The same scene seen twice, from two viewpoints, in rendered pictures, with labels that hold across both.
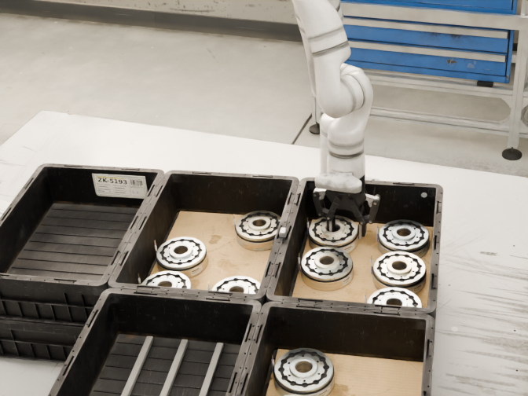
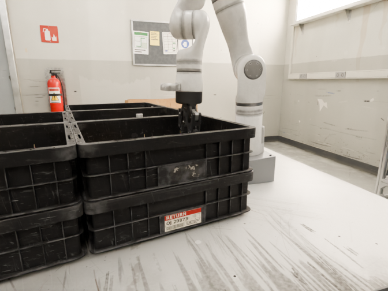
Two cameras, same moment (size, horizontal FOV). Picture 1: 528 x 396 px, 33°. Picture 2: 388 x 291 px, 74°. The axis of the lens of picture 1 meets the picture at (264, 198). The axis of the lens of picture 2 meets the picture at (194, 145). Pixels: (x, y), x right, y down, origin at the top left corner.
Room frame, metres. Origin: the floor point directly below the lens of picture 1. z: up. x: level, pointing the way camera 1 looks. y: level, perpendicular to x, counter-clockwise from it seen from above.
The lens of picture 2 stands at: (0.98, -0.73, 1.04)
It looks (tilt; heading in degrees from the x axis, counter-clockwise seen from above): 14 degrees down; 49
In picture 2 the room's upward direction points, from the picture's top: straight up
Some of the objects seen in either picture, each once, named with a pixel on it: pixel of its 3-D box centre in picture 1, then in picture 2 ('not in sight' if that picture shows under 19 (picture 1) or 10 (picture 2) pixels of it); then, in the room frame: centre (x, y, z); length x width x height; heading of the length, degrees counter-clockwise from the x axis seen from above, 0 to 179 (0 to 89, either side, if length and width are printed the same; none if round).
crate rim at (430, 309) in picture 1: (361, 242); (159, 129); (1.34, -0.18, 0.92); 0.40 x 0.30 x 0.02; 166
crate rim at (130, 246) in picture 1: (210, 232); (130, 115); (1.41, 0.11, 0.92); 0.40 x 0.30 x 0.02; 166
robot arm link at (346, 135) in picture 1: (349, 112); (192, 41); (1.46, -0.17, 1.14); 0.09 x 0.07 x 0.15; 127
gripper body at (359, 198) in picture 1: (346, 188); (189, 105); (1.45, -0.17, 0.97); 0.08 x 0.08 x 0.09
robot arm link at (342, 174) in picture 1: (343, 163); (182, 79); (1.44, -0.16, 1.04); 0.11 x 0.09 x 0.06; 159
